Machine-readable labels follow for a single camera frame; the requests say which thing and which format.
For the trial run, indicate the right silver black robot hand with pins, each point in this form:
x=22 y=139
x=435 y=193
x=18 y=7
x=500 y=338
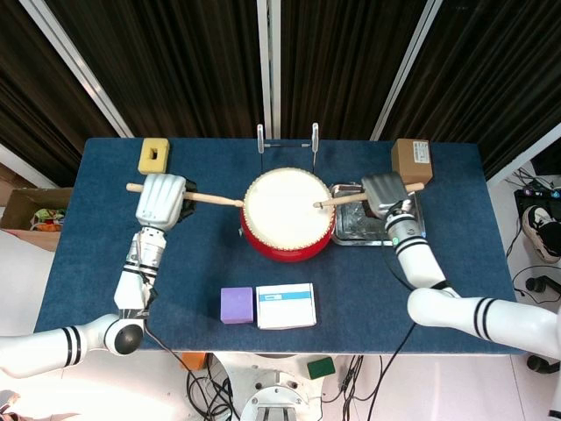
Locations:
x=385 y=190

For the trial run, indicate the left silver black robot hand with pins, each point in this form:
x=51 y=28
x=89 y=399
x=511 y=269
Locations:
x=160 y=197

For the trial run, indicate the plain wooden drumstick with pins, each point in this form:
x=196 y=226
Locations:
x=215 y=199

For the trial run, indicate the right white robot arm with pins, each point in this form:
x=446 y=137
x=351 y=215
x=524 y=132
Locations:
x=438 y=311

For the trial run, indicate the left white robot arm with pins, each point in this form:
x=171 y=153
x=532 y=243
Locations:
x=131 y=289

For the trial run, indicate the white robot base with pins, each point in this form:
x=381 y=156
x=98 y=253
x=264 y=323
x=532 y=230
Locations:
x=271 y=381

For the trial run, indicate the stainless steel tray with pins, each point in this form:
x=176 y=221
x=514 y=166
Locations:
x=350 y=228

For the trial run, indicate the red drum with white skin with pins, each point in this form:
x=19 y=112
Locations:
x=287 y=219

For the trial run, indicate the yellow sponge with rectangular hole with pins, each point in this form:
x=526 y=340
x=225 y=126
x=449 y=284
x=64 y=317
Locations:
x=146 y=164

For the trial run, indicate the brown cardboard box with label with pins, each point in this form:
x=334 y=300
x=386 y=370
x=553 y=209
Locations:
x=412 y=158

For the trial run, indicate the blue table cloth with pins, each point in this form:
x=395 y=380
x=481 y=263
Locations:
x=197 y=263

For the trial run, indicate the purple foam cube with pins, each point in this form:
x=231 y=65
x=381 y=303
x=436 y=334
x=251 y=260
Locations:
x=236 y=304

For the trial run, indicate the black computer case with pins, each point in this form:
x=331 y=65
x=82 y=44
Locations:
x=519 y=199

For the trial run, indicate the open cardboard box with clutter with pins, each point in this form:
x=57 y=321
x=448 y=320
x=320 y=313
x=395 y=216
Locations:
x=26 y=210

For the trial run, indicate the white Waveshare carton box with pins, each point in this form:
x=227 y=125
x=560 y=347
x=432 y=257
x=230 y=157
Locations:
x=285 y=307

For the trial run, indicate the black and white sneaker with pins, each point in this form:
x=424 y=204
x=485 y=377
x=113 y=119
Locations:
x=543 y=232

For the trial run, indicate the orange block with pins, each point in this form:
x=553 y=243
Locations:
x=195 y=361

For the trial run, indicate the black chair base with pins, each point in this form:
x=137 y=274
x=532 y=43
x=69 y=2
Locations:
x=541 y=284

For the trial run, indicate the green block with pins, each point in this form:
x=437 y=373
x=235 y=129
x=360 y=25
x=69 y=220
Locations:
x=321 y=368

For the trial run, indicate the white aluminium frame post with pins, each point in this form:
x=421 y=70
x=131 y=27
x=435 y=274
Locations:
x=405 y=70
x=526 y=151
x=17 y=164
x=79 y=70
x=268 y=66

